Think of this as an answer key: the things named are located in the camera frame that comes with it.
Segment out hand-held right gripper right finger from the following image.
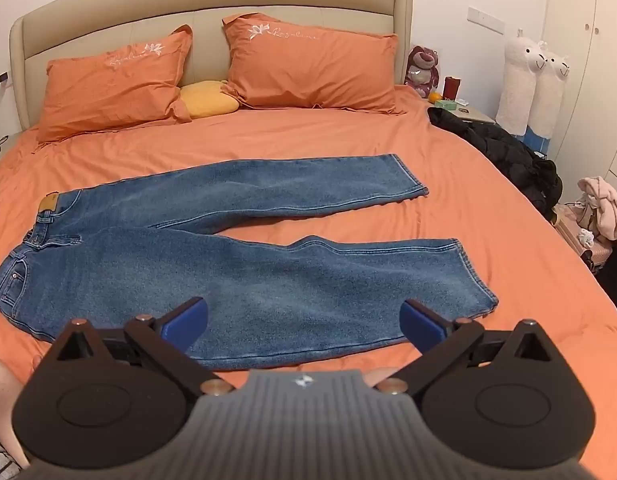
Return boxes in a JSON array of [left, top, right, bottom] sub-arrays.
[[372, 298, 554, 397]]

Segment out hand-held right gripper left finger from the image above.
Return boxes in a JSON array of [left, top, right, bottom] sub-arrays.
[[53, 296, 234, 399]]

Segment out blue denim pants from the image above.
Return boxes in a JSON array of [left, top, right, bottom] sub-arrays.
[[0, 154, 499, 372]]

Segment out pink suitcase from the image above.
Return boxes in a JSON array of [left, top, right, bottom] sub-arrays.
[[553, 202, 614, 273]]

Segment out black jacket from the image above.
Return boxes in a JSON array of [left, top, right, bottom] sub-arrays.
[[427, 106, 563, 221]]

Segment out person's bare leg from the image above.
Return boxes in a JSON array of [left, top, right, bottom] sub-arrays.
[[0, 350, 43, 468]]

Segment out orange bed sheet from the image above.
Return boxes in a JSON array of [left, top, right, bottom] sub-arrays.
[[0, 0, 617, 466]]

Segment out light bedside table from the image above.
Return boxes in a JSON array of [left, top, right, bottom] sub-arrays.
[[429, 100, 497, 126]]

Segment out pink clothes pile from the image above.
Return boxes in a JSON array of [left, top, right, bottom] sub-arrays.
[[577, 176, 617, 241]]

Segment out small yellow pillow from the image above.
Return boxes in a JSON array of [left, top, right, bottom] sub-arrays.
[[180, 80, 240, 121]]

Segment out grey patterned cloth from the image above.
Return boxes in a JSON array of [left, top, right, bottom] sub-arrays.
[[0, 435, 22, 480]]

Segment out orange embroidered pillow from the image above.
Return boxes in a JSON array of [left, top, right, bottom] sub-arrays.
[[36, 24, 194, 145], [221, 12, 408, 117]]

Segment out pink bear plush toy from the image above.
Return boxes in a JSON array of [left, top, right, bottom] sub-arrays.
[[405, 45, 441, 98]]

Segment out white alpaca plush toy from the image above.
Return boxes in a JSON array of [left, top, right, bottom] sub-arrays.
[[496, 30, 548, 136], [529, 42, 572, 153]]

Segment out white wardrobe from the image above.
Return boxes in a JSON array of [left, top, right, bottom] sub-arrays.
[[541, 0, 617, 196]]

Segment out white wall switch panel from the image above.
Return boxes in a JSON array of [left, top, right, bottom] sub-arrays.
[[467, 7, 505, 31]]

